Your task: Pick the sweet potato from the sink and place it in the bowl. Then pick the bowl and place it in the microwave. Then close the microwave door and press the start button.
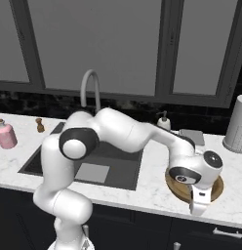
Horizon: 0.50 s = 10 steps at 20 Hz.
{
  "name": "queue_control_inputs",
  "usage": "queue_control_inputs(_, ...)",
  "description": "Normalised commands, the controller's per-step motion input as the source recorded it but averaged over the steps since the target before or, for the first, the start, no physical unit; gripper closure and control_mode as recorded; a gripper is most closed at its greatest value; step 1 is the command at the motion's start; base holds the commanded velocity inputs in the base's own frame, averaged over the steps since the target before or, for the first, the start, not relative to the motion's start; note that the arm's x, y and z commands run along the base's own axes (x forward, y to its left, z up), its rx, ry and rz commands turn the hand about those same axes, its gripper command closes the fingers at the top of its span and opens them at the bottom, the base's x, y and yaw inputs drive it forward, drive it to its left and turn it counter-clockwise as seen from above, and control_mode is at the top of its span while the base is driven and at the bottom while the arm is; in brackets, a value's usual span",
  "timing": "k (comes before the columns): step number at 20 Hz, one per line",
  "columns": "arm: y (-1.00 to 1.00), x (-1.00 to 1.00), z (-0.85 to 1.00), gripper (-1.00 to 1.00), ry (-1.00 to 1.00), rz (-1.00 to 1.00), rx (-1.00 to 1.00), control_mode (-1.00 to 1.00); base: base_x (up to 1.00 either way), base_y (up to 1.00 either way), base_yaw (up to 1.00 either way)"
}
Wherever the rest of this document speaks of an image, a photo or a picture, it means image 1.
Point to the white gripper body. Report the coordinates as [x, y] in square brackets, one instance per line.
[199, 208]

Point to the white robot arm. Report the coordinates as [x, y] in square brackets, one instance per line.
[119, 130]

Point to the wooden bowl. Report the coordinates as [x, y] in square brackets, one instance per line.
[178, 192]

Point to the dark grey sink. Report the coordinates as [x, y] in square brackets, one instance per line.
[121, 169]

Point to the grey glass cupboard door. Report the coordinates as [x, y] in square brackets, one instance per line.
[93, 45]
[204, 49]
[10, 39]

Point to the dark drawer front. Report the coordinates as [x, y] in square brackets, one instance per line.
[197, 237]

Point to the grey flat sponge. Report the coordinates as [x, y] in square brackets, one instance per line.
[193, 136]

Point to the white paper towel roll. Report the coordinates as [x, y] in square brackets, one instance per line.
[237, 127]

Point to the white soap dispenser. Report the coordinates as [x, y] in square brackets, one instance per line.
[164, 123]

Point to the grey curved tap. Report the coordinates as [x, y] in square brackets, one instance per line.
[90, 75]

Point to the small brown pepper mill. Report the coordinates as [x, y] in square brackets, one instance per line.
[40, 126]

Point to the pink bottle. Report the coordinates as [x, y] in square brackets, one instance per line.
[6, 136]

